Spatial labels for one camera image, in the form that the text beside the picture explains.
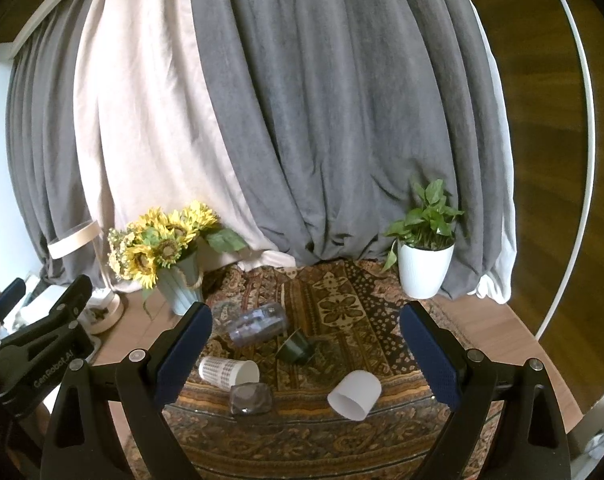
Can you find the light blue ribbed vase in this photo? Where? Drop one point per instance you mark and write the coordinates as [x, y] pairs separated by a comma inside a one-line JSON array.
[[181, 287]]

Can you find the white curtain rail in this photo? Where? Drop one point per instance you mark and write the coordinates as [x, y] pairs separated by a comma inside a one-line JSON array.
[[56, 7]]

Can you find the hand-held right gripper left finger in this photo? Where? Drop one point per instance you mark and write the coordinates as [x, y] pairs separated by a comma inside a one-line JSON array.
[[184, 350]]

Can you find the green leafy plant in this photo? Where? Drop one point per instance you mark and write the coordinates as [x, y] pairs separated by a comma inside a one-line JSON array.
[[427, 220]]

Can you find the white ribbed plant pot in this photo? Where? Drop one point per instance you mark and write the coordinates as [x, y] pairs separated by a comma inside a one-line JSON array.
[[424, 270]]

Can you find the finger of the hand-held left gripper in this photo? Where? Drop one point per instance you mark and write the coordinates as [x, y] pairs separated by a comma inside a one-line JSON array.
[[71, 301], [9, 294]]

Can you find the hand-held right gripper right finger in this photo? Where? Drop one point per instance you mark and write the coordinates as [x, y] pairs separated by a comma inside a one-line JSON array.
[[429, 360]]

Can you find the beige curtain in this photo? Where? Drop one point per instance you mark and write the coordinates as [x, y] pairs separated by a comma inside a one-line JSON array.
[[146, 125]]

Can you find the sunflower bouquet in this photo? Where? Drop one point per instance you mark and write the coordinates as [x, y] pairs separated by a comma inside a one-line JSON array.
[[161, 240]]

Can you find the white curtain tieback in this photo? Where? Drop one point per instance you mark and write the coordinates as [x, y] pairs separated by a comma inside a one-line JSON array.
[[74, 237]]

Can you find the white patterned paper cup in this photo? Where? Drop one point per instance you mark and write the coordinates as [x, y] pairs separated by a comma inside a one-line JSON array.
[[226, 371]]

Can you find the plain white cup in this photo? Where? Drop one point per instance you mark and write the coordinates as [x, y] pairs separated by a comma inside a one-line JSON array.
[[356, 394]]

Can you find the dark green cup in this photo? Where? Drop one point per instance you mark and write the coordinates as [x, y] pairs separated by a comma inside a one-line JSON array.
[[293, 347]]

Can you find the clear purple plastic cup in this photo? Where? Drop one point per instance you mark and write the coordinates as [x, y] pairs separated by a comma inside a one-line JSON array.
[[257, 325]]

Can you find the white sheer curtain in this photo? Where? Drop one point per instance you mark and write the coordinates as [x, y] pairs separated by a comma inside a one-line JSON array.
[[497, 210]]

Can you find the small clear glass cup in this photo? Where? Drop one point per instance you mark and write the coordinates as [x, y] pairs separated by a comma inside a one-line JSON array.
[[252, 399]]

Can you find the grey curtain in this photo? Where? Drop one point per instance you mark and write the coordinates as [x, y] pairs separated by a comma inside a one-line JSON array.
[[342, 110], [41, 160]]

